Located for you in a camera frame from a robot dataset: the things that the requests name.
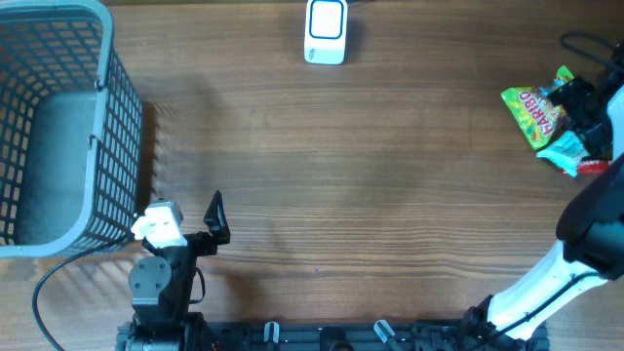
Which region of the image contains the teal tissue pack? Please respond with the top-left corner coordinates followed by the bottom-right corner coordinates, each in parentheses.
top-left (536, 131), bottom-right (589, 177)

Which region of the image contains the Haribo gummy bag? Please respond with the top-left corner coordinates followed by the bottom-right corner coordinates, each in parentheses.
top-left (501, 65), bottom-right (574, 150)

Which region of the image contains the red Nescafe stick sachet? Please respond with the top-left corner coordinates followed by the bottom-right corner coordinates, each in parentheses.
top-left (560, 160), bottom-right (611, 177)

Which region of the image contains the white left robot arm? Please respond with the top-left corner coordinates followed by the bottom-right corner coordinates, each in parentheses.
top-left (115, 191), bottom-right (231, 351)

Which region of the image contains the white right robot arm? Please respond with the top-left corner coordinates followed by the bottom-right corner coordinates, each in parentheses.
top-left (455, 65), bottom-right (623, 350)

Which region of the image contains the white barcode scanner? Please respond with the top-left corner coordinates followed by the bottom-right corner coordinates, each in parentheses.
top-left (303, 0), bottom-right (348, 65)

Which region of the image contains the grey plastic shopping basket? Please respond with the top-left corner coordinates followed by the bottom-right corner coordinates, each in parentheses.
top-left (1, 0), bottom-right (143, 258)

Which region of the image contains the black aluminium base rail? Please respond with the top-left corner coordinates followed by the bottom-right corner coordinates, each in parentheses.
top-left (115, 319), bottom-right (551, 351)

